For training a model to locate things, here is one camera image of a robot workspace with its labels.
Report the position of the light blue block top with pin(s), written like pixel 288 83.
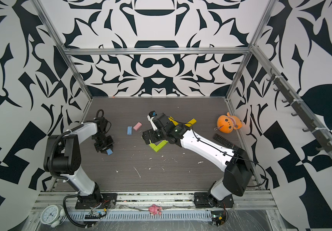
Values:
pixel 129 130

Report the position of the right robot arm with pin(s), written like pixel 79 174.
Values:
pixel 232 160

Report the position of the orange plush toy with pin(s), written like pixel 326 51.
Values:
pixel 228 123

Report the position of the white cable duct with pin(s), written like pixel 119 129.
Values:
pixel 145 216

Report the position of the pink block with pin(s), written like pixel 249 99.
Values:
pixel 137 126

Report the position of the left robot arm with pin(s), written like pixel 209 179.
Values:
pixel 63 157

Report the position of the circuit board right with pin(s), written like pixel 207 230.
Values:
pixel 219 217

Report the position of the light blue block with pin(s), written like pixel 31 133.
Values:
pixel 129 130
pixel 109 152

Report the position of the black remote control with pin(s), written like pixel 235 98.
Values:
pixel 225 142

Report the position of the pink pig toy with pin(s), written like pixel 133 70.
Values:
pixel 155 210

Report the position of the white alarm clock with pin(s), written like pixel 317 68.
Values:
pixel 53 215

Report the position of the black hook rail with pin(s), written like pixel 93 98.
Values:
pixel 301 109

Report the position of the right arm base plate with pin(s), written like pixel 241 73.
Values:
pixel 206 200

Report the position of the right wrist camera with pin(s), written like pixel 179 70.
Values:
pixel 150 118

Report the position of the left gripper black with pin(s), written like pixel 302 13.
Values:
pixel 104 149

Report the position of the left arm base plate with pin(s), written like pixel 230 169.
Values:
pixel 106 200

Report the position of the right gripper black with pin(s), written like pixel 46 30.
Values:
pixel 151 137

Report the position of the yellow block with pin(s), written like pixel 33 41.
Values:
pixel 173 121
pixel 191 121

